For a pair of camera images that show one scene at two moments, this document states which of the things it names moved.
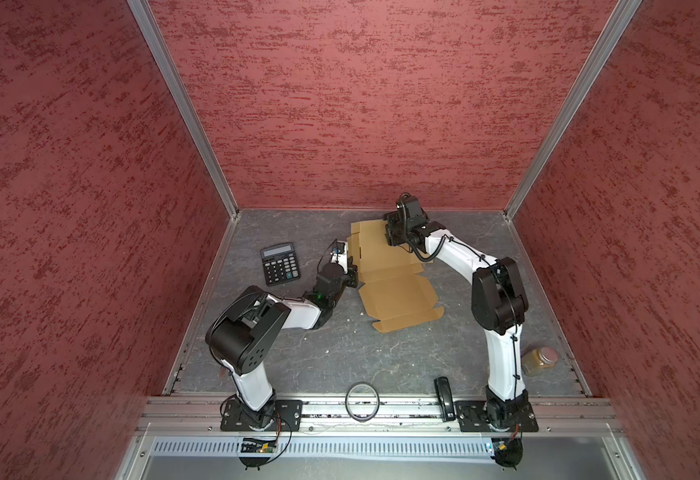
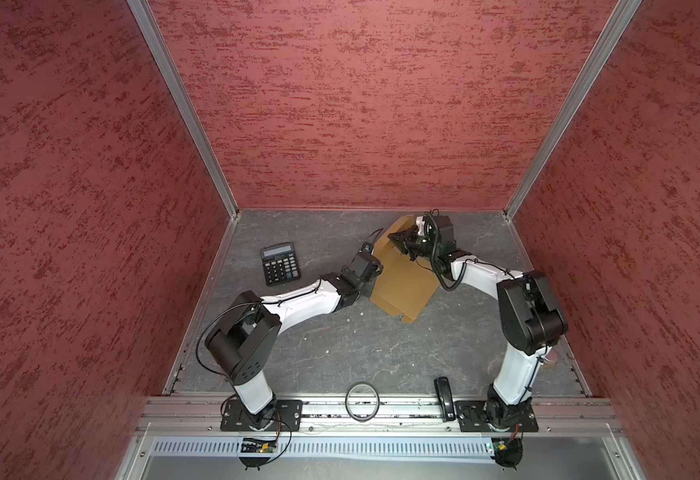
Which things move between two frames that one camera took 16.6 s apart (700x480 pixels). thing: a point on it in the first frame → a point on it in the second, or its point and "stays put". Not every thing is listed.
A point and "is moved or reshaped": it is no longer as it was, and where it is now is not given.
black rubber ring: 346,401 stays put
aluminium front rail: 176,415 stays put
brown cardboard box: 394,288 is moved or reshaped
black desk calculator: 280,263 stays put
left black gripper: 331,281 → 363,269
